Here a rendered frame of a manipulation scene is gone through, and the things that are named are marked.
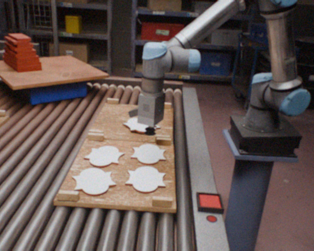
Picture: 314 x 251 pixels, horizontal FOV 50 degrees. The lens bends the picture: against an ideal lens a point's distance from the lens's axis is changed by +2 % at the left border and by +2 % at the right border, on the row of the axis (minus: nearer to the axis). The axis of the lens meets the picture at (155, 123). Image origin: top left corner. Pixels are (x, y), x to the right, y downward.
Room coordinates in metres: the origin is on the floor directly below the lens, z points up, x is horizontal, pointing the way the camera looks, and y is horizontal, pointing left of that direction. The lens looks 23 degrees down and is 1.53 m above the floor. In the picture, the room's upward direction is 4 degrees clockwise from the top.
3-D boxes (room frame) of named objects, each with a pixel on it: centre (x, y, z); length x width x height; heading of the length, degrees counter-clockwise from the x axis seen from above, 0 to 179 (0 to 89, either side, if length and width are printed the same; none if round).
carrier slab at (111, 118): (1.41, 0.09, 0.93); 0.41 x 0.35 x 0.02; 178
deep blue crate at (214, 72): (5.59, -0.92, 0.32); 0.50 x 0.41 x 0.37; 88
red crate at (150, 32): (5.54, -0.01, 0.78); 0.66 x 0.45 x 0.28; 92
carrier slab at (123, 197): (0.99, 0.10, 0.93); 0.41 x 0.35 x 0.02; 0
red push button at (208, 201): (0.84, -0.18, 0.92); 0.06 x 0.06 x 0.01; 89
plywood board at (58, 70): (1.82, 0.62, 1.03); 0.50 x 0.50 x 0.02; 39
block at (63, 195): (0.80, 0.23, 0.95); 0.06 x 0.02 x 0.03; 90
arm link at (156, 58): (1.09, 0.01, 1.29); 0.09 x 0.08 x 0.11; 110
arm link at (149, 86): (1.09, 0.02, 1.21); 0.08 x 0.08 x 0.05
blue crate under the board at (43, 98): (1.76, 0.59, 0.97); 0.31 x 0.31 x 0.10; 39
